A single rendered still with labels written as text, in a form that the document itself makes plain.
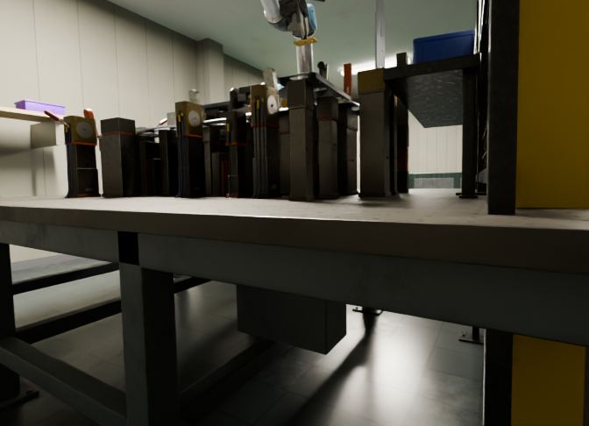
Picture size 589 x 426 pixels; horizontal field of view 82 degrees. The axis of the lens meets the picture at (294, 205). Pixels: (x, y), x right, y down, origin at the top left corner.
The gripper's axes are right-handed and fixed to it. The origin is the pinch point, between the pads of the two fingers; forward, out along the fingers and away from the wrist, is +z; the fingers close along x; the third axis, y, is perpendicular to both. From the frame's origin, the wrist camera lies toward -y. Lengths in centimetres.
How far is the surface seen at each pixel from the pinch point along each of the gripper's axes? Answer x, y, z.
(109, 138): 21, 85, 23
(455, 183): -479, -27, 63
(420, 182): -482, 24, 55
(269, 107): 22.8, 4.9, 28.6
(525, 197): 53, -55, 61
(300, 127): 40, -13, 41
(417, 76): 24, -39, 31
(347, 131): 5.3, -13.5, 37.2
